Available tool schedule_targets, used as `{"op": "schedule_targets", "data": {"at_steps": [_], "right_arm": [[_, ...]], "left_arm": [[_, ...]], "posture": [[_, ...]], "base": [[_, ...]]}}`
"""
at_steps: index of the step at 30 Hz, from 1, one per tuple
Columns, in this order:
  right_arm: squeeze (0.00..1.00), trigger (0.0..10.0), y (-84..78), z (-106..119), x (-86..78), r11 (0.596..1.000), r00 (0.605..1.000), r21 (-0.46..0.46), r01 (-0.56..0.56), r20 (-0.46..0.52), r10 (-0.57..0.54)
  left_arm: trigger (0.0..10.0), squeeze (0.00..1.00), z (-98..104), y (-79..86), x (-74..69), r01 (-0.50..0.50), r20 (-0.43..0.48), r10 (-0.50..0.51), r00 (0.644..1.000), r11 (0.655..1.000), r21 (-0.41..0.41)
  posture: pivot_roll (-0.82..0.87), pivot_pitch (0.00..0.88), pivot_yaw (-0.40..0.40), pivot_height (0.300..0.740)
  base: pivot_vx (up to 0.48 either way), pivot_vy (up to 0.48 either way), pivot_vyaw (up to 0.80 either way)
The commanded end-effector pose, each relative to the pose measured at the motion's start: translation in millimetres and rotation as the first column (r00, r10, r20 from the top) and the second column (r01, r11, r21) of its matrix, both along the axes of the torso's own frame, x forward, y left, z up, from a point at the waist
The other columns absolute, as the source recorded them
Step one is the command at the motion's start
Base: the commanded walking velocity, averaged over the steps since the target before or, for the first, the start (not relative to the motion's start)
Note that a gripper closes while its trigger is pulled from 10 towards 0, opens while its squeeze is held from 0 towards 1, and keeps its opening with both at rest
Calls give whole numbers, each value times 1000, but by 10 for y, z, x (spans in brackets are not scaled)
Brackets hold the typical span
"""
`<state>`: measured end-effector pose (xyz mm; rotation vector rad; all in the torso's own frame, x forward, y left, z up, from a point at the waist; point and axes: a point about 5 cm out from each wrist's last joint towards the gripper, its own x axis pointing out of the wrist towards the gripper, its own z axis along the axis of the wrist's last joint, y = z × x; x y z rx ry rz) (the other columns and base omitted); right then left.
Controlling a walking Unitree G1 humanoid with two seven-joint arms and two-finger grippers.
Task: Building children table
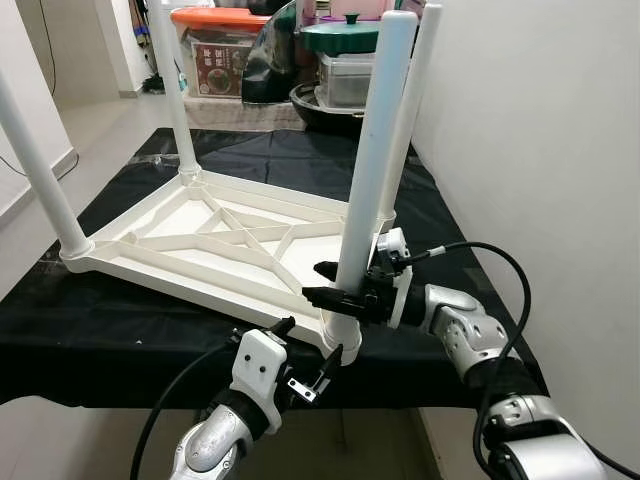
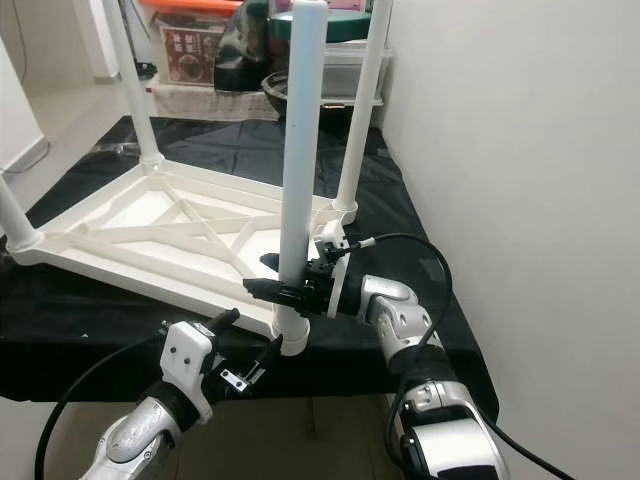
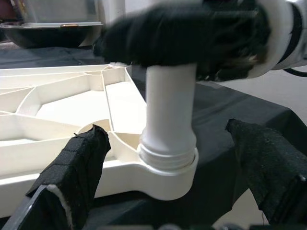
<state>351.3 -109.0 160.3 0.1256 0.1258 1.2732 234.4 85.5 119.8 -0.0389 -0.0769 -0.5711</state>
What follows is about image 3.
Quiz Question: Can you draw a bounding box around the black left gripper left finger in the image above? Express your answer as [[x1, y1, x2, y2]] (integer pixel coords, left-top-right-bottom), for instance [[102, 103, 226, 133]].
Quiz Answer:
[[4, 124, 112, 230]]

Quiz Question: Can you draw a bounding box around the large black wok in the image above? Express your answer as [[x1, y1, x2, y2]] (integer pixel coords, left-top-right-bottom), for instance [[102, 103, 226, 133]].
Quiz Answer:
[[0, 23, 104, 48]]

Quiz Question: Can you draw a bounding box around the white plastic table top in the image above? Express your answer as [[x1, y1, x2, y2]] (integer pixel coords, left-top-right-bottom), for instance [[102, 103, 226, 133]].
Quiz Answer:
[[0, 61, 200, 201]]

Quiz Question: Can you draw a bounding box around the white plastic table leg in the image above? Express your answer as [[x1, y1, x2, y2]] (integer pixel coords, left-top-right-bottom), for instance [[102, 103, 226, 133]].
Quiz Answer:
[[138, 63, 197, 172]]

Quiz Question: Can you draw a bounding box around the black table cloth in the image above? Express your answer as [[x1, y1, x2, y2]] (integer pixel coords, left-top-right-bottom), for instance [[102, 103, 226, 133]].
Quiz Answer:
[[0, 46, 307, 230]]

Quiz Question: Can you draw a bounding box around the clear plastic storage box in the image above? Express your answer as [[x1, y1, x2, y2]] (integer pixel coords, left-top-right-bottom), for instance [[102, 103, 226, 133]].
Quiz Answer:
[[21, 0, 104, 27]]

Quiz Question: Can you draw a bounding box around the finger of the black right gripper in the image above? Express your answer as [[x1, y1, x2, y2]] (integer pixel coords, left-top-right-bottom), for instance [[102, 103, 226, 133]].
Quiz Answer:
[[92, 3, 204, 68]]

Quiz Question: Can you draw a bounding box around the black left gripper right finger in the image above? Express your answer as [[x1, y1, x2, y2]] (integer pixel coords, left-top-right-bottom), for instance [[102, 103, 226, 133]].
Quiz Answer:
[[225, 118, 307, 226]]

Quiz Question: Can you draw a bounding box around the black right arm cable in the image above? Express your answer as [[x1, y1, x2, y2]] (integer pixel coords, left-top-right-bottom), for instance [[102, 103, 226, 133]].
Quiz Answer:
[[285, 68, 307, 78]]

